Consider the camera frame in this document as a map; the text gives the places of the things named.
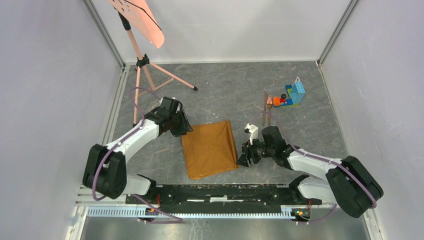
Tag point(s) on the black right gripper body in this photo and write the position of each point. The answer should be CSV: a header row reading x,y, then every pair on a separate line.
x,y
258,150

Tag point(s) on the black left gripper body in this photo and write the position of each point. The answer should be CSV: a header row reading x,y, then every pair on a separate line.
x,y
174,128

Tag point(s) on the orange cloth napkin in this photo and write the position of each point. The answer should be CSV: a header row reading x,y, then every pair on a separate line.
x,y
209,149

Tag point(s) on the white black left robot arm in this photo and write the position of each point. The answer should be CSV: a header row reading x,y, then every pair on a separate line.
x,y
106,171

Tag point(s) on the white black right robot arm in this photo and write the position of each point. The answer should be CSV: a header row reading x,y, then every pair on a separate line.
x,y
345,182

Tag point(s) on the colourful toy brick build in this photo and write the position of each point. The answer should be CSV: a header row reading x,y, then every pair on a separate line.
x,y
293,95

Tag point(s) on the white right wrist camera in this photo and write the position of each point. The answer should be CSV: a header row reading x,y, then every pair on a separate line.
x,y
253,131

